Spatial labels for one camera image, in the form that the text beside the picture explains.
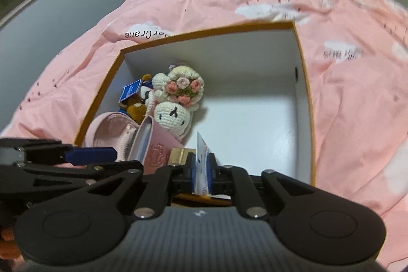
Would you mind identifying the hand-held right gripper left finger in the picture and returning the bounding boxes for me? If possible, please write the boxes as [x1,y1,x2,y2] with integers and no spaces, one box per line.
[86,152,196,221]

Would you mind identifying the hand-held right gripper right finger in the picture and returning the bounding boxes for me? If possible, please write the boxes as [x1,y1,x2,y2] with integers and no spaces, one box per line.
[209,153,314,220]

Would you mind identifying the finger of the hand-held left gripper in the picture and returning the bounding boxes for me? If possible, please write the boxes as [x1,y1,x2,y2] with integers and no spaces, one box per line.
[0,138,117,165]
[0,160,144,206]

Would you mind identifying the white blue card packet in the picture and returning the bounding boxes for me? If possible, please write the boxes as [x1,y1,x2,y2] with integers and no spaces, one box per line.
[195,131,214,196]

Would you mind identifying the pink zip pouch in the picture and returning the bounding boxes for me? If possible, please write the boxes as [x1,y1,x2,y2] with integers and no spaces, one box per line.
[83,112,137,162]

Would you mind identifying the orange cardboard box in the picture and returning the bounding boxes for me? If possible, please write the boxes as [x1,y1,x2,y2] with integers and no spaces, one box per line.
[74,21,317,205]

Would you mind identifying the person's left hand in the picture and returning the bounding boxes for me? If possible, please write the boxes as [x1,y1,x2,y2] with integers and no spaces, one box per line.
[0,221,16,260]

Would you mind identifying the small gold box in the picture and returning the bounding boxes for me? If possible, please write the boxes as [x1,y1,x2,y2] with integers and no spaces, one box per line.
[169,147,196,166]

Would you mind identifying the pink embossed case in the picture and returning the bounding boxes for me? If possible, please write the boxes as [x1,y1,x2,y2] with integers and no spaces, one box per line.
[131,115,184,175]

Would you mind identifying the white crocheted bunny doll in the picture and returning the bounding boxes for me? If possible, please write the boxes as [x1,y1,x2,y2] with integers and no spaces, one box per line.
[145,63,206,142]

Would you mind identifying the brown bear plush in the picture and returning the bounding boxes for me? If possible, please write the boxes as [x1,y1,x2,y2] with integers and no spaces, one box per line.
[119,95,149,124]

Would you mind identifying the pink printed blanket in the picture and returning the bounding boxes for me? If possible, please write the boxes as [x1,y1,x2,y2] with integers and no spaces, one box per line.
[0,0,408,269]

